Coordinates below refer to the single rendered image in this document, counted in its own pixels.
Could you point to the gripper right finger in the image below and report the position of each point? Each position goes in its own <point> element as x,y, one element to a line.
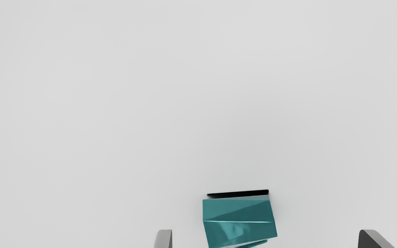
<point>371,240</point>

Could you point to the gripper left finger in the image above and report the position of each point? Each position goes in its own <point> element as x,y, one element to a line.
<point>164,240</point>

